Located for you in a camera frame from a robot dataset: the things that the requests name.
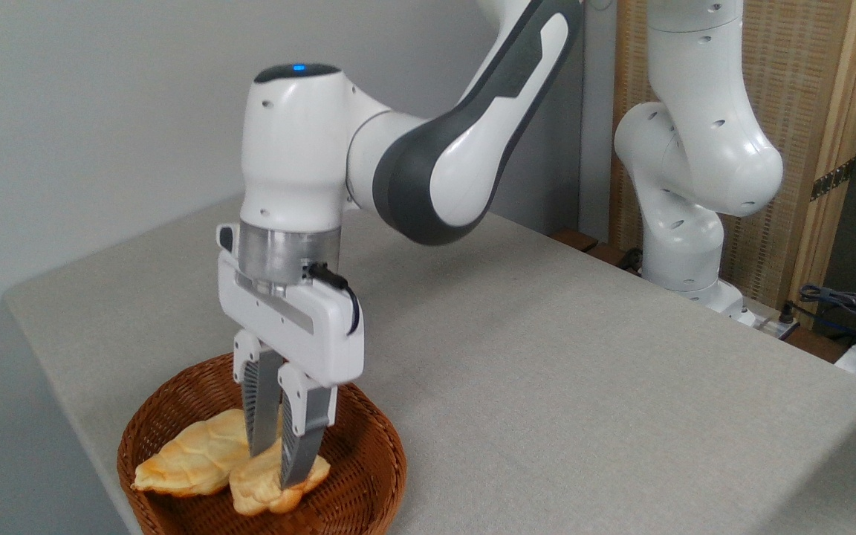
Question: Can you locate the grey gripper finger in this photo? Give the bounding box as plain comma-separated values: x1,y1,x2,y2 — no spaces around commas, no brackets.
277,362,338,490
233,331,285,458

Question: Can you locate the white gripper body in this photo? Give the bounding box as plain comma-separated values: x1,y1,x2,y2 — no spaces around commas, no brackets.
216,223,366,387

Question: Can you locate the small round golden bread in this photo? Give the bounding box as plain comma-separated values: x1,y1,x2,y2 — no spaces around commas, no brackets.
229,437,331,516

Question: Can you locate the long golden bread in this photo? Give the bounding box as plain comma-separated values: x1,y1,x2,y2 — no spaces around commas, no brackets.
132,409,254,497

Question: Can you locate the brown wicker basket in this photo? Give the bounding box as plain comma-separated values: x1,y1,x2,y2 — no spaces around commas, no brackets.
117,353,407,535

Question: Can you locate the white power strip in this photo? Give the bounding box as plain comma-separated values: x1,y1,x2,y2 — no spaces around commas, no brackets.
742,299,800,340

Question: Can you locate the black metal screen hinge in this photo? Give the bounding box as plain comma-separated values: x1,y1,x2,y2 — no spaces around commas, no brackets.
811,158,856,201

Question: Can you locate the wooden woven folding screen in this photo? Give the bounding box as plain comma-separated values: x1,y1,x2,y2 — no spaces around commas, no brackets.
609,0,856,328

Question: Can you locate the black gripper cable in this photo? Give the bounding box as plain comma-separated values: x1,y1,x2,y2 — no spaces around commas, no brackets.
305,262,360,337

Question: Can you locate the bundle of grey cables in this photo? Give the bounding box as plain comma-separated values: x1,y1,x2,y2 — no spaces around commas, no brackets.
798,284,856,337

